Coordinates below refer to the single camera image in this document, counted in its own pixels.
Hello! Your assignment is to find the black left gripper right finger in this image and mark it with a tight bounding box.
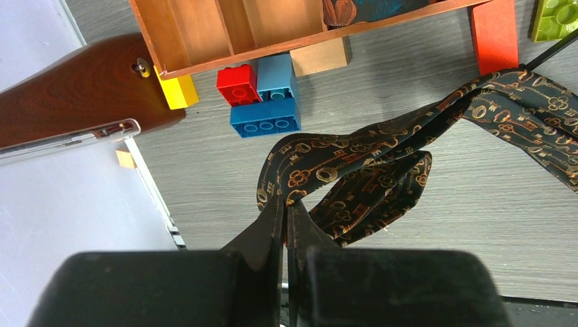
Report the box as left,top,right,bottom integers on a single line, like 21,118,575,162
286,202,511,326

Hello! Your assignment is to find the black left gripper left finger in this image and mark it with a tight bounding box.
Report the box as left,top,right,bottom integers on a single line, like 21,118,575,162
29,195,286,326

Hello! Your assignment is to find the black key pattern tie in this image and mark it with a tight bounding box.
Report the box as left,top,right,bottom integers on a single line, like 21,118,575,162
256,68,577,247

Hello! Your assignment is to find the small wooden cube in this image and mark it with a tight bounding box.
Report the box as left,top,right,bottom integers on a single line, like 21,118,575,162
115,149,138,169

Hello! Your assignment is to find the red toy brick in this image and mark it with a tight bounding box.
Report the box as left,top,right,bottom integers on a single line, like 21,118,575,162
216,64,262,107

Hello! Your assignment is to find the yellow block by metronome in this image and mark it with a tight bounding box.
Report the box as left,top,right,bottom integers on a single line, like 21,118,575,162
153,66,199,110

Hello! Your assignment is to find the light blue toy brick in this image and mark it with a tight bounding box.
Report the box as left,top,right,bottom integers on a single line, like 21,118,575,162
257,53,299,102

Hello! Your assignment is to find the tan wooden block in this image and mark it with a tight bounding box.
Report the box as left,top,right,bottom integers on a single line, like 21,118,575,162
290,37,350,77

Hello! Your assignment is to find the brown wooden metronome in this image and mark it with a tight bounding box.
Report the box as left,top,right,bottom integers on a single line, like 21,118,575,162
1,33,186,154

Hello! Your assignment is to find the orange wooden compartment tray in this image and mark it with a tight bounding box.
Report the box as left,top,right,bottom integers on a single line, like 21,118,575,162
130,1,477,79

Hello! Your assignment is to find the rolled black tie in tray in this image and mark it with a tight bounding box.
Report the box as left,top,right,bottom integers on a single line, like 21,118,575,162
321,0,438,27

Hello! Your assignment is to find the orange red block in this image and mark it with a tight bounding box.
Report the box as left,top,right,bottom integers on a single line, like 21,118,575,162
471,0,519,75

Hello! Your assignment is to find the small black tripod stand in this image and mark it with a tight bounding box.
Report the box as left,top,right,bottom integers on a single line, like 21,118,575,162
519,30,578,70

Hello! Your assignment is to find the lime green flat brick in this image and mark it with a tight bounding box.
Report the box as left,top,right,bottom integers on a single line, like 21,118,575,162
531,0,577,42

